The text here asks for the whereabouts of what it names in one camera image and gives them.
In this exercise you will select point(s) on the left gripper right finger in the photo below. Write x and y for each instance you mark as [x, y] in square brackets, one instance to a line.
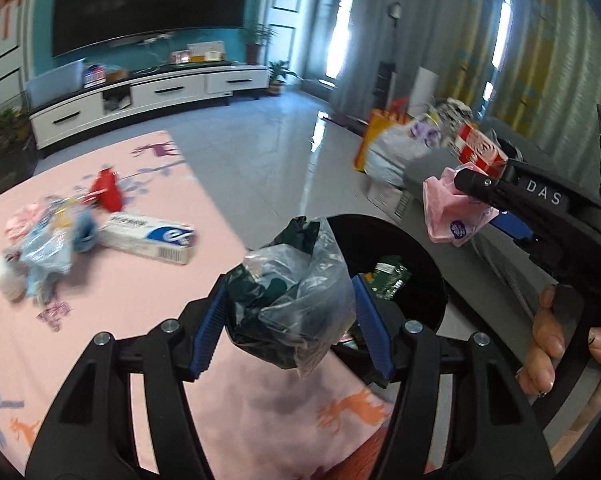
[459, 412]

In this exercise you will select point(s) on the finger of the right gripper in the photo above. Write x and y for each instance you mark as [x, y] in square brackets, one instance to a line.
[512, 226]

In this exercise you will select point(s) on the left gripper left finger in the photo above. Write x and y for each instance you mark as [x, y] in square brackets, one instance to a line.
[88, 432]

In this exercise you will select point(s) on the pink tissue packet wrapper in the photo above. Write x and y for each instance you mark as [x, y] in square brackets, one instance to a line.
[452, 216]

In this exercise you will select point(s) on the green snack wrapper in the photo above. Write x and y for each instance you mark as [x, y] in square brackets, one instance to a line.
[389, 275]

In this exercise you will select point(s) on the blue face mask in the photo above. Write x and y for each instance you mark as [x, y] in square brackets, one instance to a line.
[47, 251]

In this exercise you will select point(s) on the white blue toothpaste box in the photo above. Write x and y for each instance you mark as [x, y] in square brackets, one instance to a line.
[148, 237]

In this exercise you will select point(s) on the pink printed plastic bag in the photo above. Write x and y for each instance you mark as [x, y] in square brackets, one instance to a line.
[23, 221]

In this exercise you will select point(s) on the black and clear plastic bag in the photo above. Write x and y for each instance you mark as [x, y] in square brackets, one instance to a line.
[291, 300]

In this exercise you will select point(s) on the red foil snack wrapper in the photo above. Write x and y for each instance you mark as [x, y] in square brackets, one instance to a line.
[105, 192]

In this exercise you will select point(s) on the blue knotted cloth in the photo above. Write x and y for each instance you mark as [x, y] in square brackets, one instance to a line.
[86, 233]

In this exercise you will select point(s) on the black trash bin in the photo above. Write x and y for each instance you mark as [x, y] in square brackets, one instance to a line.
[365, 240]

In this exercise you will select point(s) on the person's right hand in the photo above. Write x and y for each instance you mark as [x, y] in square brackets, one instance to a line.
[537, 376]

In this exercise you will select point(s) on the grey sofa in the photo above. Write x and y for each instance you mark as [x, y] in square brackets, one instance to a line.
[497, 278]

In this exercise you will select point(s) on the red white carton box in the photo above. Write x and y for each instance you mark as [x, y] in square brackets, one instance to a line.
[474, 147]

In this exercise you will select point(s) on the cardboard box on floor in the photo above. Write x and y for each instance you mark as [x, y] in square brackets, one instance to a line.
[392, 201]

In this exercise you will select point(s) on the white purple plastic bag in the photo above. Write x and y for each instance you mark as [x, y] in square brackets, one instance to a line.
[390, 153]

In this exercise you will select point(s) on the orange shopping bag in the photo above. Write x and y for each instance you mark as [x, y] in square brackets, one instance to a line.
[381, 119]

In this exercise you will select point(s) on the pink leaf print tablecloth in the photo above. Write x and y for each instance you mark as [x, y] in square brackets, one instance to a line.
[255, 421]

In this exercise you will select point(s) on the black floor lamp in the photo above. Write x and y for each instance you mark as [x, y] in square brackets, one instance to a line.
[386, 77]

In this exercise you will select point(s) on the small potted floor plant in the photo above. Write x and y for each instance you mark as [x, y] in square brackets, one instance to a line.
[279, 72]

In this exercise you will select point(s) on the leafy plant in dark pot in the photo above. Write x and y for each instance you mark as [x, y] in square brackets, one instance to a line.
[18, 148]

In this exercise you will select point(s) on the potted green plant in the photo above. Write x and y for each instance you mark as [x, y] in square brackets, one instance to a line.
[255, 36]

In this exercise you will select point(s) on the white tv cabinet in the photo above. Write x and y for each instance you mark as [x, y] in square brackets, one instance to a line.
[96, 107]

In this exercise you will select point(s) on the clear plastic storage bin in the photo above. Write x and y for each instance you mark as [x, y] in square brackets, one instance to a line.
[56, 84]

